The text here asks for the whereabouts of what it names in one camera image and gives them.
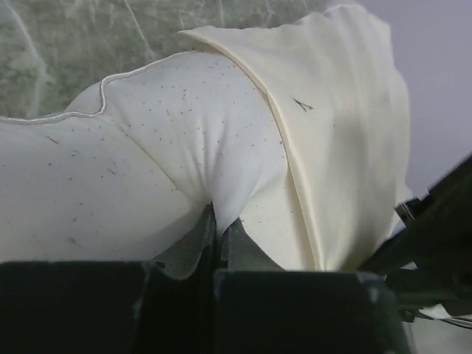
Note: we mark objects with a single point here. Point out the cream pillowcase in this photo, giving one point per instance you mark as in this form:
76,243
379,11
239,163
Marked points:
342,109

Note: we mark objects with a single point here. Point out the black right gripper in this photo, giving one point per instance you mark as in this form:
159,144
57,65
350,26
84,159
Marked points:
427,264

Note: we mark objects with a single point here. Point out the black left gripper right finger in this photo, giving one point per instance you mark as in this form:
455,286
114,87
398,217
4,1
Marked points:
260,308

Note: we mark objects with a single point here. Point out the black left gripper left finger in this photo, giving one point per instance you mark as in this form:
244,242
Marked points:
158,306

